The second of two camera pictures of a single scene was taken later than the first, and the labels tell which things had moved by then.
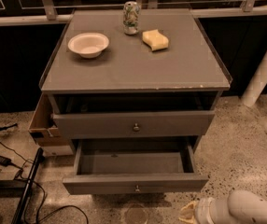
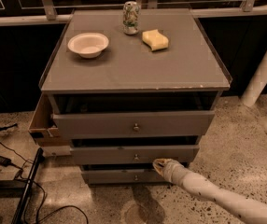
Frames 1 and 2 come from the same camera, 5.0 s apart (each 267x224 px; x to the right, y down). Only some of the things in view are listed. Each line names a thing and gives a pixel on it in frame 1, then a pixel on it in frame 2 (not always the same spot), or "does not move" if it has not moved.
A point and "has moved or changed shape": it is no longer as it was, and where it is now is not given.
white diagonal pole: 265,71 does not move
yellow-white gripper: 203,211 to 173,169
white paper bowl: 89,44 does not move
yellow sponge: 156,40 does not move
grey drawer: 134,165 has moved or changed shape
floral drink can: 131,18 does not move
